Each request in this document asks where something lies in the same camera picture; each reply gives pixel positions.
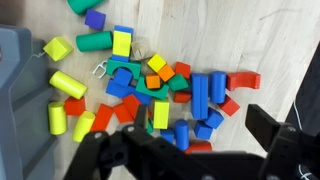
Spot red arch block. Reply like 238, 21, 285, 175
226, 71, 261, 91

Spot upper green arch block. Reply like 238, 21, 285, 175
106, 59, 141, 80

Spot white plastic clip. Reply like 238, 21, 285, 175
92, 65, 106, 79

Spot red triangular block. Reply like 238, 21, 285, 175
113, 94, 141, 123

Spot blue cube block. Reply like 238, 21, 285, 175
114, 68, 133, 87

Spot green triangular block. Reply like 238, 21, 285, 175
168, 74, 189, 91

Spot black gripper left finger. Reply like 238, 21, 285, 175
122, 105, 148, 144

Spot long yellow rectangular block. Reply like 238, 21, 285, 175
113, 31, 132, 57

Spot yellow diamond cube block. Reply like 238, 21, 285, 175
43, 36, 73, 61

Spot blue flat block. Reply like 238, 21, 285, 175
106, 79, 151, 104

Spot tall blue rectangular block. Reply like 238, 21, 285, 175
191, 73, 208, 119

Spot purple cube block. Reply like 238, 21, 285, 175
85, 9, 106, 30

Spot short yellow cylinder block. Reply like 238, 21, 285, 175
48, 102, 67, 135

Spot green cylinder block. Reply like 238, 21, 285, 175
76, 31, 113, 52

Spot blue cylinder block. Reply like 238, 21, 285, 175
210, 71, 226, 104

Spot red cube block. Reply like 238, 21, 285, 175
175, 62, 191, 79

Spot green arch block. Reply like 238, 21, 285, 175
136, 76, 169, 99
106, 59, 141, 80

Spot grey plastic bin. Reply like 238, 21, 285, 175
0, 25, 57, 180

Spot lower green arch block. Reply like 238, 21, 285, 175
136, 76, 169, 99

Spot red wedge block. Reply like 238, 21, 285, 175
173, 91, 191, 103

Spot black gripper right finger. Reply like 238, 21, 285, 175
245, 104, 301, 180

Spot small orange cube block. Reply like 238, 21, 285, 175
146, 74, 161, 89

